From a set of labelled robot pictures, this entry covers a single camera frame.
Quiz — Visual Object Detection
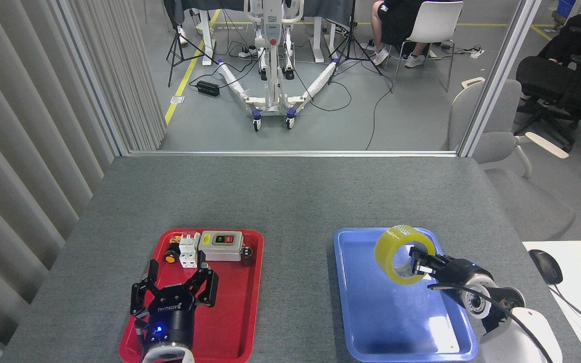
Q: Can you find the black computer mouse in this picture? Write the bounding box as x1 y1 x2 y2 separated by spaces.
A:
529 249 563 285

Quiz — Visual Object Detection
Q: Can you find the silver frame rail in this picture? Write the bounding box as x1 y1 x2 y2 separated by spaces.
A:
128 149 458 157

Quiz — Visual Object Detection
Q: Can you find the white circuit breaker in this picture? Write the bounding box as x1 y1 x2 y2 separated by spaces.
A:
179 232 201 269

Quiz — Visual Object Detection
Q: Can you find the white plastic chair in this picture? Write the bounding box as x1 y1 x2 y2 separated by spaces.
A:
384 1 464 94

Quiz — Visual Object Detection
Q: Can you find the blue plastic tray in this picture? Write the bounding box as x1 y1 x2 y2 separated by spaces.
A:
333 227 479 362

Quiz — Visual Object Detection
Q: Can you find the white stand on wheels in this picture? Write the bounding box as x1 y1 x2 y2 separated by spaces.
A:
217 0 339 133

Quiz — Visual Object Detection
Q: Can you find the black tripod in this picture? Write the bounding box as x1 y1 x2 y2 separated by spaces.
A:
166 14 218 88
327 0 383 85

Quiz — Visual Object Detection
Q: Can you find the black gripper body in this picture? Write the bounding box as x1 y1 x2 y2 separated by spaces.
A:
137 286 196 349
434 256 488 290

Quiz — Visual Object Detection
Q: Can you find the yellow tape roll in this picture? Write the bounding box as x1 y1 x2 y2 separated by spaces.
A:
375 225 437 286

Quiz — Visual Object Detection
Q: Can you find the black office chair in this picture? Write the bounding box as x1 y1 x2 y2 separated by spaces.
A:
515 25 581 152

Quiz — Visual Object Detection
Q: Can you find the grey push button switch box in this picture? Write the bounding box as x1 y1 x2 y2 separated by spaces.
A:
198 230 245 262

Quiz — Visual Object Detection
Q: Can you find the white desk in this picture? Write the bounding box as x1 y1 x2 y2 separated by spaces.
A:
522 240 581 363

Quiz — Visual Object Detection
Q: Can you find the grey office chair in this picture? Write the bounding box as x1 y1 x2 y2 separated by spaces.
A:
447 77 576 241

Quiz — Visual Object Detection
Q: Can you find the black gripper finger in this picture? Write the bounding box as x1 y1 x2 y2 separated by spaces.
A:
412 260 438 277
409 246 436 266
130 260 166 317
182 262 219 308

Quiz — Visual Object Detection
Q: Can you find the black power adapter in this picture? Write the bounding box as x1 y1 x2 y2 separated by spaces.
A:
196 80 220 98

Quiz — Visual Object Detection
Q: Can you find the silver frame post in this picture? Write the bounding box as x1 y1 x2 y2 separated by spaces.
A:
457 0 543 157

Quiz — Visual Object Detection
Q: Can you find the seated person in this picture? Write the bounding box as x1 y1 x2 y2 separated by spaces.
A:
370 0 428 69

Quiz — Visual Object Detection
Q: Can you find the red plastic tray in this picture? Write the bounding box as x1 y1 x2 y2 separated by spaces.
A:
119 229 265 363

